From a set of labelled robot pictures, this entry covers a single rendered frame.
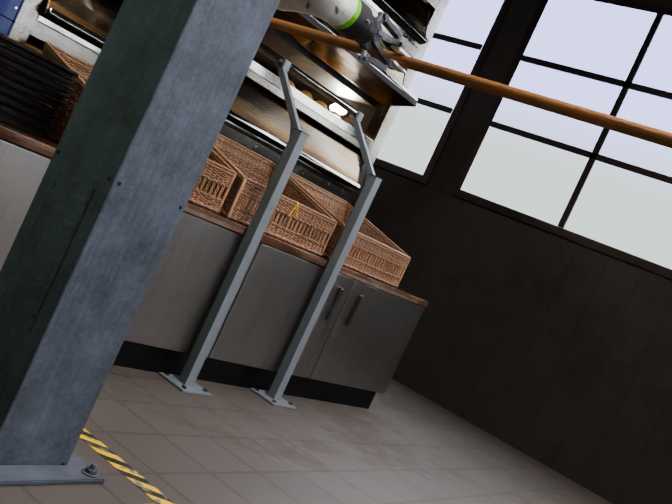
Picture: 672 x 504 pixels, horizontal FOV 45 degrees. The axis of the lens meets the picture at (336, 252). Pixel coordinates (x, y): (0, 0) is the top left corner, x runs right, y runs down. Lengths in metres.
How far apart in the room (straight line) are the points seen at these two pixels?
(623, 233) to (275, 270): 2.50
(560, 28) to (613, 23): 0.33
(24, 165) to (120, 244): 0.68
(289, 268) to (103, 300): 1.42
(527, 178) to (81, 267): 3.85
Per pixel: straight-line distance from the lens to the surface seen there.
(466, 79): 2.04
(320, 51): 3.56
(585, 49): 5.33
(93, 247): 1.59
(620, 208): 4.92
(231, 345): 2.94
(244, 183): 2.77
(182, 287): 2.68
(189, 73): 1.61
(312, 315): 3.10
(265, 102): 3.44
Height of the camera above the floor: 0.68
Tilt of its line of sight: 1 degrees down
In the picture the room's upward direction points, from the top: 25 degrees clockwise
